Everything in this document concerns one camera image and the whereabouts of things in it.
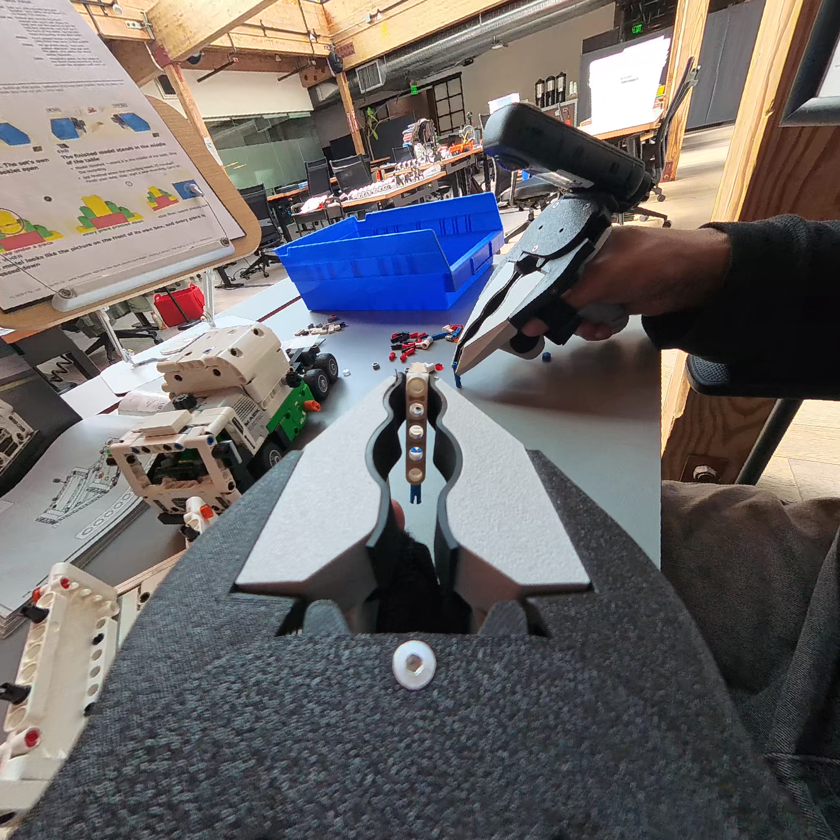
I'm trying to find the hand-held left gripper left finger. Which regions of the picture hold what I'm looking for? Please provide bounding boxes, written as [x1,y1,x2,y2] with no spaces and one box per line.
[233,371,406,634]

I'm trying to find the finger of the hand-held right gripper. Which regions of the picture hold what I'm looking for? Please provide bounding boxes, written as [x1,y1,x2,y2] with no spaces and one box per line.
[454,269,565,379]
[454,258,538,358]

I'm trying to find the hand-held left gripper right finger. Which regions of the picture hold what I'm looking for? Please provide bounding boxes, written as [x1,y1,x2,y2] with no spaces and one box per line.
[427,375,593,634]

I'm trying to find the white lego panel blue pins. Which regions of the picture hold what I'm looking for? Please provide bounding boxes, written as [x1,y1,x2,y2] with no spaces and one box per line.
[403,369,433,505]

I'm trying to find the person's right forearm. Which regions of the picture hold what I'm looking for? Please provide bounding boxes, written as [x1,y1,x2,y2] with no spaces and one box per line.
[642,215,840,400]

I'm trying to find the white green lego truck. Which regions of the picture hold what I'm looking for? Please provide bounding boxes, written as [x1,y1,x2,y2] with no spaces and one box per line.
[108,322,341,547]

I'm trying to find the lego instruction booklet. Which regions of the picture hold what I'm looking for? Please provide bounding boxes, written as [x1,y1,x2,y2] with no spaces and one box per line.
[0,413,156,639]

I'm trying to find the white lego container body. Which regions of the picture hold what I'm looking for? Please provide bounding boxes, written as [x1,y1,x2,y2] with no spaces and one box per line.
[0,562,122,831]

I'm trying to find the lego set box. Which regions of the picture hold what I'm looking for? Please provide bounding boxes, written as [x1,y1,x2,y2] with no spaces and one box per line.
[0,357,84,497]

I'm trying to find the person's right hand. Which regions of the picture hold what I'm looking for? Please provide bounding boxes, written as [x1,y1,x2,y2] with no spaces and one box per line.
[521,223,733,343]

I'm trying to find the pile of red black pins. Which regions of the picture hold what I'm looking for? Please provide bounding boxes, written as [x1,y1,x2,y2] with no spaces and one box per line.
[387,325,464,366]

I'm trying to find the white projection screen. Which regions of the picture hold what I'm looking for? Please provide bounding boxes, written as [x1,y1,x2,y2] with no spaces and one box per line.
[577,33,674,133]

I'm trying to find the black office chair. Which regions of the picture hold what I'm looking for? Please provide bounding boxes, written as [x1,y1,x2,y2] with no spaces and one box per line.
[238,184,284,278]
[616,58,698,228]

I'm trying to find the blue plastic bin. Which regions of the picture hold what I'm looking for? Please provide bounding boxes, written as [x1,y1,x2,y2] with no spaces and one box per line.
[274,192,506,313]

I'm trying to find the long cluttered workbench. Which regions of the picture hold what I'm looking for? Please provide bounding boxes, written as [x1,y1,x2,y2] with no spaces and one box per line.
[268,141,488,219]

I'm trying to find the wooden pillar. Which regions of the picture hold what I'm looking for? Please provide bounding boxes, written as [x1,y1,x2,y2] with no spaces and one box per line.
[659,0,840,488]

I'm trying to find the person's grey trouser leg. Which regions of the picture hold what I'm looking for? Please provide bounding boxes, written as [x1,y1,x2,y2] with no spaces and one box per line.
[659,479,840,756]

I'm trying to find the red container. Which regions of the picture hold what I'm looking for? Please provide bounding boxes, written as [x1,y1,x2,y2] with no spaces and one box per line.
[152,283,207,329]

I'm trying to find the black framed picture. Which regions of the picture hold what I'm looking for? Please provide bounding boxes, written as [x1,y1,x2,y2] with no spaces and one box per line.
[779,0,840,127]

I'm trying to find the wooden display board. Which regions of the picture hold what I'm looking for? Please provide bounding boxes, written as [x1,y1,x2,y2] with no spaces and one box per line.
[0,95,263,333]

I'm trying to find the printed instruction sheet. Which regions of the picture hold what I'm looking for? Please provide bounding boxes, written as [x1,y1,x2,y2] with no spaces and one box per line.
[0,0,235,313]

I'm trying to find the silver ventilation duct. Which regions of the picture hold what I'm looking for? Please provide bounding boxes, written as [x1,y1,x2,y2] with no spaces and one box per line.
[341,0,614,81]

